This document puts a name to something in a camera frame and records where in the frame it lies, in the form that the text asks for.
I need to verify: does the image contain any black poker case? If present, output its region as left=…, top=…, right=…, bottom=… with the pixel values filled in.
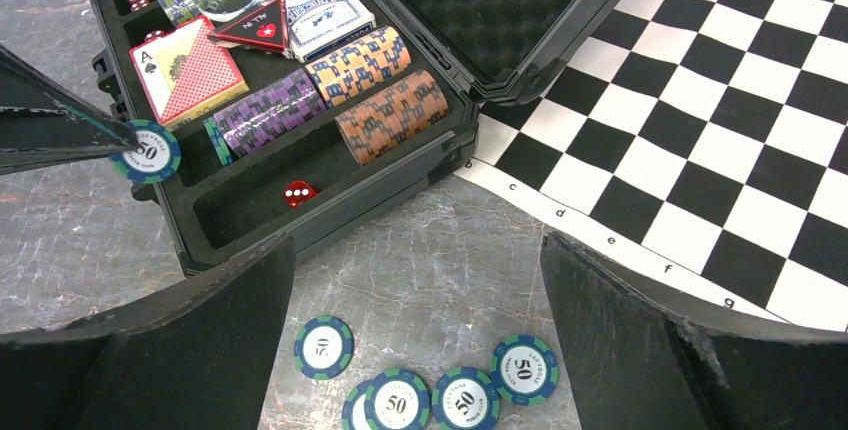
left=91, top=0, right=620, bottom=276

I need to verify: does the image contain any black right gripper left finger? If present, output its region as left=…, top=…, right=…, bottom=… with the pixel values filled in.
left=1, top=233, right=296, bottom=429

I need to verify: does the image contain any black white chessboard mat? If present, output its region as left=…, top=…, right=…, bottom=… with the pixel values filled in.
left=460, top=0, right=847, bottom=331

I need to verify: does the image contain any red playing card deck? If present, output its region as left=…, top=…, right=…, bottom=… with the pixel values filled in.
left=129, top=16, right=249, bottom=130

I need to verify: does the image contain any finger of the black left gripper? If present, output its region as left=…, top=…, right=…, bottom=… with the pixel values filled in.
left=1, top=47, right=138, bottom=175

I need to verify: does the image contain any black red all-in triangle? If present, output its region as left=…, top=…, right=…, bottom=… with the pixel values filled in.
left=208, top=0, right=293, bottom=59

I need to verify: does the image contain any red die right slot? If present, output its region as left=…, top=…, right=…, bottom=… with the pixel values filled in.
left=283, top=180, right=317, bottom=208

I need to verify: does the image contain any orange blue poker chip stack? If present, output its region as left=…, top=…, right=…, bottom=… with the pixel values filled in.
left=305, top=26, right=412, bottom=108

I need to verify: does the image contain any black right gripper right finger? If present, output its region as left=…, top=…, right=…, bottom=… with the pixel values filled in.
left=540, top=231, right=847, bottom=430

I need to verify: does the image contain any brown poker chip stack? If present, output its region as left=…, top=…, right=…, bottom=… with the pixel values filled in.
left=335, top=70, right=449, bottom=165

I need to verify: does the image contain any blue playing card deck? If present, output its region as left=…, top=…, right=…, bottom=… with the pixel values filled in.
left=285, top=0, right=376, bottom=63

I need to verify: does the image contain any red die slot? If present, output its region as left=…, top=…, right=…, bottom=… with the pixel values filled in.
left=283, top=180, right=317, bottom=208
left=144, top=30, right=166, bottom=42

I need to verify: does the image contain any red die middle slot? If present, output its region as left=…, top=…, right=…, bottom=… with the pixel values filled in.
left=144, top=30, right=166, bottom=42

